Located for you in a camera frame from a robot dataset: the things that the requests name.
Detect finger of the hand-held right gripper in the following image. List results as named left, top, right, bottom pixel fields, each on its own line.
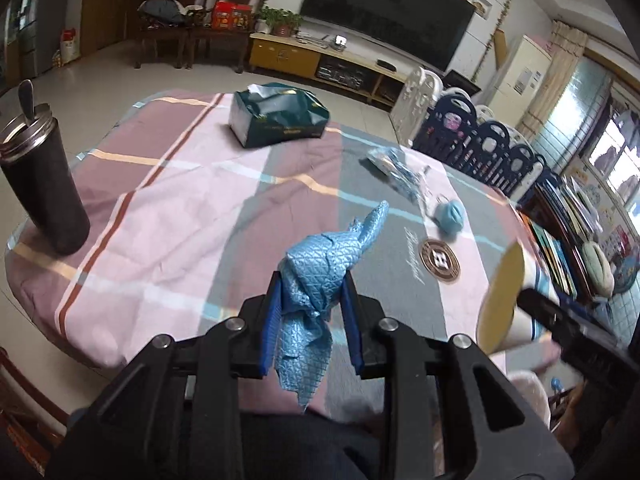
left=515, top=287, right=585, bottom=357

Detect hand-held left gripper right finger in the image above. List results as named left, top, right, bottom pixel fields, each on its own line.
left=340, top=272, right=576, bottom=480

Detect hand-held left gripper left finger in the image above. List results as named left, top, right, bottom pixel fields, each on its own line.
left=45, top=270, right=284, bottom=480

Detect white striped paper cup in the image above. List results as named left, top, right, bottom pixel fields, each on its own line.
left=475, top=242, right=561, bottom=356

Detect blue quilted cloth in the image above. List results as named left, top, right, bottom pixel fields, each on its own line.
left=272, top=200, right=391, bottom=413

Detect row of books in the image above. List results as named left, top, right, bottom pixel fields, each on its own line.
left=517, top=180, right=601, bottom=301

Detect cream round cushion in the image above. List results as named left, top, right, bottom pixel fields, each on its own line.
left=580, top=242, right=616, bottom=298

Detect blue face mask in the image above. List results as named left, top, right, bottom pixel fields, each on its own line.
left=432, top=197, right=468, bottom=236

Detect plaid pink grey tablecloth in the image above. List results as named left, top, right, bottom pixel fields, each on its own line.
left=5, top=89, right=566, bottom=411

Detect navy playpen fence panels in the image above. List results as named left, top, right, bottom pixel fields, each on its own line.
left=412, top=91, right=558, bottom=201

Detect clear blue-printed plastic bag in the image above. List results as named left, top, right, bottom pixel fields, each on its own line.
left=364, top=146, right=436, bottom=221

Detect dark green tissue box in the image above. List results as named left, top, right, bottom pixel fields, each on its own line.
left=228, top=82, right=332, bottom=149

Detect beige curtain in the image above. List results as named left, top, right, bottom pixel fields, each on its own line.
left=520, top=20, right=588, bottom=146

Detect cream standing air conditioner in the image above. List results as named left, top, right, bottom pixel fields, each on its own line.
left=487, top=35, right=553, bottom=133

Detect white playpen fence panel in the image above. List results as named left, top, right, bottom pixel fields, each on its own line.
left=390, top=66, right=443, bottom=148

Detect wooden dining chair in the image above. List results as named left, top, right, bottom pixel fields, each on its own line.
left=0, top=345, right=68, bottom=461

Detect black thermos cup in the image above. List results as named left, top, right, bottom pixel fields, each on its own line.
left=0, top=102, right=92, bottom=256

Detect yellow television cabinet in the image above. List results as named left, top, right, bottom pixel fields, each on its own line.
left=248, top=31, right=408, bottom=111

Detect green potted plant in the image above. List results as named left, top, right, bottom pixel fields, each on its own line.
left=260, top=6, right=303, bottom=37

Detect red gift box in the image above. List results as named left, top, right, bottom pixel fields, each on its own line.
left=212, top=1, right=234, bottom=30
left=230, top=4, right=253, bottom=31

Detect black television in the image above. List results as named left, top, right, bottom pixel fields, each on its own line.
left=299, top=0, right=476, bottom=73

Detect dark bag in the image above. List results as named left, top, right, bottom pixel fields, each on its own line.
left=137, top=0, right=188, bottom=26

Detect metal spoon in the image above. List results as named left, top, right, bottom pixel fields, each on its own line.
left=17, top=79, right=38, bottom=121

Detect wooden door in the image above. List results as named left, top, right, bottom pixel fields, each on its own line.
left=80, top=0, right=131, bottom=58

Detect grey refrigerator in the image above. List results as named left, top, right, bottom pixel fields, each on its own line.
left=0, top=0, right=58, bottom=91

